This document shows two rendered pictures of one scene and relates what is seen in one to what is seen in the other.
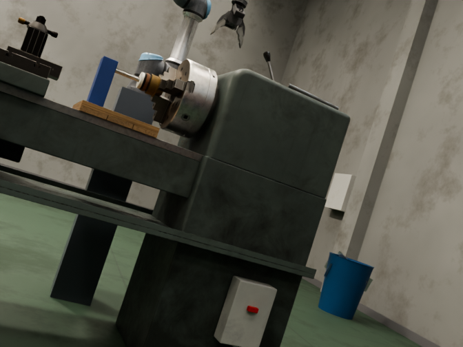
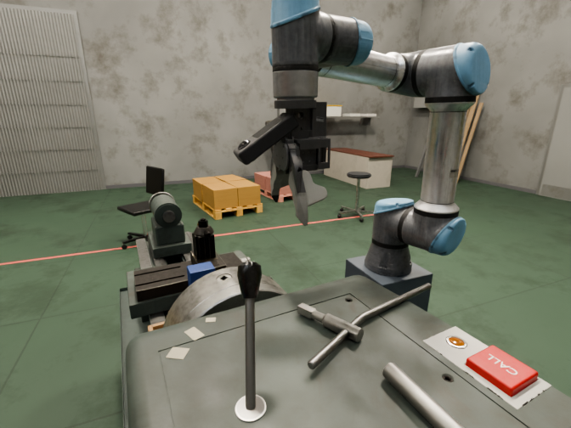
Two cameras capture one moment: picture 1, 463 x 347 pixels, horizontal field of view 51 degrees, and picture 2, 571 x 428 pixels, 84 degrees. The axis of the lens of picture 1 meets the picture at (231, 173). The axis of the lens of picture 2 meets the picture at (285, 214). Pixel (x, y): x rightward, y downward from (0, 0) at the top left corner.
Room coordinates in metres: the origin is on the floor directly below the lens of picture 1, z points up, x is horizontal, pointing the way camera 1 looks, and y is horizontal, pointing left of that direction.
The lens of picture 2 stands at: (2.15, -0.36, 1.58)
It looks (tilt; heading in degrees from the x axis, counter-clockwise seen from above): 17 degrees down; 86
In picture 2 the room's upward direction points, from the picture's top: straight up
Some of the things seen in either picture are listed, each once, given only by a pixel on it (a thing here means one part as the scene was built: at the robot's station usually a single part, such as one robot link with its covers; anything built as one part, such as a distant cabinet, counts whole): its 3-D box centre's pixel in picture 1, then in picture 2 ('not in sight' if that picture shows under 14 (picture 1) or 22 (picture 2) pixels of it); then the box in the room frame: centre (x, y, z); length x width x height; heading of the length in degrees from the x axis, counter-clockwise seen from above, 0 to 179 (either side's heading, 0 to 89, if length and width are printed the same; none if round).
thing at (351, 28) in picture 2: not in sight; (333, 42); (2.28, 0.28, 1.71); 0.11 x 0.11 x 0.08; 33
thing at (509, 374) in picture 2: not in sight; (500, 370); (2.46, -0.03, 1.26); 0.06 x 0.06 x 0.02; 23
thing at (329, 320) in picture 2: not in sight; (328, 320); (2.25, 0.08, 1.27); 0.12 x 0.02 x 0.02; 136
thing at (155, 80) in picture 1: (152, 85); not in sight; (2.01, 0.43, 1.08); 0.09 x 0.09 x 0.09; 23
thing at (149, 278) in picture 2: (22, 70); (191, 273); (1.84, 0.87, 0.95); 0.43 x 0.18 x 0.04; 23
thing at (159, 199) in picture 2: not in sight; (166, 222); (1.60, 1.39, 1.01); 0.30 x 0.20 x 0.29; 113
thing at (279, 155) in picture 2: (234, 14); (299, 137); (2.21, 0.22, 1.55); 0.09 x 0.08 x 0.12; 17
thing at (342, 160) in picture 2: not in sight; (354, 166); (4.46, 7.64, 0.36); 2.06 x 0.66 x 0.73; 108
